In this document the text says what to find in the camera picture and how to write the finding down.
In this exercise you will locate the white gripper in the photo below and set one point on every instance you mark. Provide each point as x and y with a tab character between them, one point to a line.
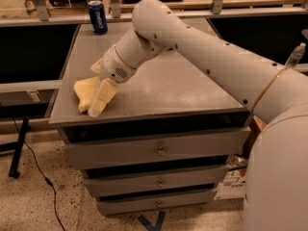
113	65

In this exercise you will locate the yellow sponge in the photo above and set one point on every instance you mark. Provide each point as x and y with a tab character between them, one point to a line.
84	90

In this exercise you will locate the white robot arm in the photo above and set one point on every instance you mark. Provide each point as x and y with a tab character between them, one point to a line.
276	190

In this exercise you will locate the blue Pepsi can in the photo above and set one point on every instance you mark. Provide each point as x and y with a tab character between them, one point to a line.
97	17

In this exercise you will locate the top grey drawer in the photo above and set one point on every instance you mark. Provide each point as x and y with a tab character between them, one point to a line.
96	154

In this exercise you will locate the grey drawer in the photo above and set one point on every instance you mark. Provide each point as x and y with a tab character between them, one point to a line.
154	181
96	154
155	201

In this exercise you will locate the grey drawer cabinet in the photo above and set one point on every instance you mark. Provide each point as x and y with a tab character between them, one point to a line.
168	96

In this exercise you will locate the middle grey drawer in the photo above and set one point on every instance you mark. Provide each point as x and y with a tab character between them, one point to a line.
154	181

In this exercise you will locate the black stand leg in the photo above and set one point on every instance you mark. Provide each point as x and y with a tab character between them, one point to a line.
18	148

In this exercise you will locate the bottom grey drawer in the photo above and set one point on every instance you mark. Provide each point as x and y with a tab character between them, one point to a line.
155	201

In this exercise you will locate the white cardboard box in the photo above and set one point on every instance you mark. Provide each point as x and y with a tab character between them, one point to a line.
233	184

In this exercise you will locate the clear plastic bottle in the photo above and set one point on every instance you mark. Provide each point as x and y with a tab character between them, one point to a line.
296	56

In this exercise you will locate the metal railing frame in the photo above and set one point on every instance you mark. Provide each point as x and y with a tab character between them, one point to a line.
120	14

